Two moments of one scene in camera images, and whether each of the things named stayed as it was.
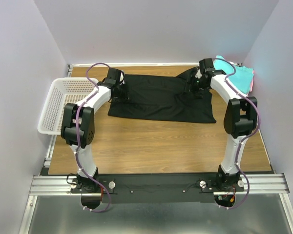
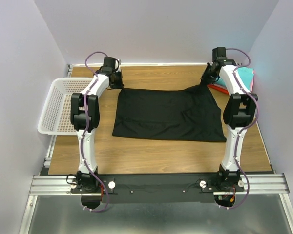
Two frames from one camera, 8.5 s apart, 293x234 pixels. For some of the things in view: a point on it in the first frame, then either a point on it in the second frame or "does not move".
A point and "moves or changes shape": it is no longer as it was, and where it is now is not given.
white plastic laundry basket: (64, 90) does not move
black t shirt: (162, 98) moves or changes shape
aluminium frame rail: (253, 184) does not move
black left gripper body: (120, 93) -> (116, 81)
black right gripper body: (195, 87) -> (207, 76)
